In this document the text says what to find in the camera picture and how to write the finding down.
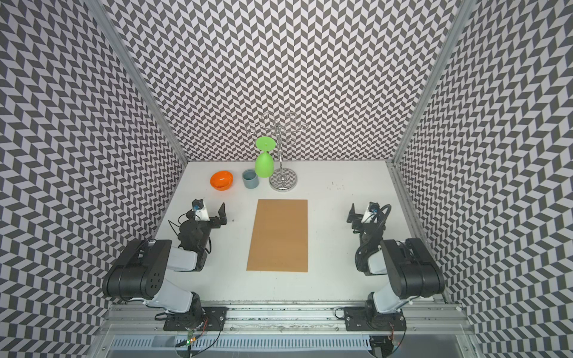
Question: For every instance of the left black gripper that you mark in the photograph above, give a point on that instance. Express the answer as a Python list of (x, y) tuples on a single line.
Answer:
[(222, 217)]

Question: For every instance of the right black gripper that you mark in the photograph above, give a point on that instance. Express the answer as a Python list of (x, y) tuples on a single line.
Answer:
[(357, 218)]

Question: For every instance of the brown kraft file bag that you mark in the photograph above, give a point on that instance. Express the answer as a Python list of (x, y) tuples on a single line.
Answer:
[(280, 236)]

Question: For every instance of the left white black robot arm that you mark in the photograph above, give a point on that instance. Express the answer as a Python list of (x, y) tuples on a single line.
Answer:
[(139, 273)]

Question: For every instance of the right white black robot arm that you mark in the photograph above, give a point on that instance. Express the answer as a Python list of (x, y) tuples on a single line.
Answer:
[(408, 265)]

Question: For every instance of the orange plastic bowl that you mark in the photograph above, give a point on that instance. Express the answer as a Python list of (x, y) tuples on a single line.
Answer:
[(222, 180)]

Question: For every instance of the grey-blue cup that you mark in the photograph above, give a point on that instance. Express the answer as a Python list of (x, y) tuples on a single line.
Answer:
[(250, 179)]

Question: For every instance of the green plastic wine glass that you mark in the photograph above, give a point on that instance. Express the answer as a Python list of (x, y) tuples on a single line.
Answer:
[(264, 164)]

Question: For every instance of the chrome cup holder stand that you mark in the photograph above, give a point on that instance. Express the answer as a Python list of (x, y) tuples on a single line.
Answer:
[(282, 179)]

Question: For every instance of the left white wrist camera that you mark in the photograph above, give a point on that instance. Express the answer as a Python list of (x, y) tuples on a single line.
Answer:
[(200, 212)]

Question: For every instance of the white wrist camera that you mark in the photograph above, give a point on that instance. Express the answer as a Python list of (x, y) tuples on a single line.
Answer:
[(200, 212), (372, 210)]

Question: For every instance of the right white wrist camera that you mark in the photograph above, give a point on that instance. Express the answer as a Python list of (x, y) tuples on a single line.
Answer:
[(372, 210)]

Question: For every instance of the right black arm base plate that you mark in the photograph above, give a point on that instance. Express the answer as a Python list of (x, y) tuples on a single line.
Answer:
[(366, 319)]

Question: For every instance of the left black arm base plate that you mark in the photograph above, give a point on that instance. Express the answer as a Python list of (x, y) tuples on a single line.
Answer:
[(208, 319)]

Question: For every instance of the aluminium front rail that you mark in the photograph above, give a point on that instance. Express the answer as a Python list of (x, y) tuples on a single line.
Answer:
[(284, 318)]

